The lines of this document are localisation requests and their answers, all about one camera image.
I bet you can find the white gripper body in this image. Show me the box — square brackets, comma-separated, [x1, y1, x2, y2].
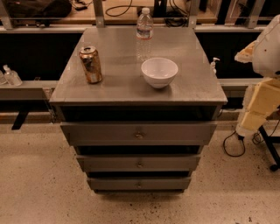
[235, 78, 280, 137]

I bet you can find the grey drawer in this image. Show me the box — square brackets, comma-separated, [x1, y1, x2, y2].
[77, 154, 200, 172]
[87, 177, 191, 191]
[61, 122, 217, 146]

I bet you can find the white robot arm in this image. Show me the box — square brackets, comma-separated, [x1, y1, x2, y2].
[234, 15, 280, 137]

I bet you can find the grey top drawer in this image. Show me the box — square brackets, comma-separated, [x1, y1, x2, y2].
[61, 122, 217, 146]

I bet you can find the grey drawer cabinet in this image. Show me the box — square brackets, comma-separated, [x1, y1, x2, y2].
[50, 27, 227, 181]

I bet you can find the grey bottom drawer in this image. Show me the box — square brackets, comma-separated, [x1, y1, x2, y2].
[87, 177, 191, 191]

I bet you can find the black stand leg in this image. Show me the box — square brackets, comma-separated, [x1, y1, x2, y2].
[259, 126, 280, 172]

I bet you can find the small pump bottle right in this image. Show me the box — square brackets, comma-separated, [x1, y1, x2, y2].
[210, 57, 221, 74]

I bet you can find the white bowl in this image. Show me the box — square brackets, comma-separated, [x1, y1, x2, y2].
[141, 58, 179, 88]

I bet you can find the clear plastic water bottle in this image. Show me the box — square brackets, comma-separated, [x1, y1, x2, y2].
[136, 7, 153, 61]

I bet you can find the orange soda can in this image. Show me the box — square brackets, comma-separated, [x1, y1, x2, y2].
[79, 46, 102, 84]

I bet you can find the sanitizer pump bottle left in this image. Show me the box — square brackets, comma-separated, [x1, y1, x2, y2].
[3, 65, 23, 87]

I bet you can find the black backpack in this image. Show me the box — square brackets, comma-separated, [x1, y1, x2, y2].
[3, 0, 72, 18]

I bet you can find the black floor cable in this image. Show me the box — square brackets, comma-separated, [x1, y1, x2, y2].
[222, 130, 247, 158]

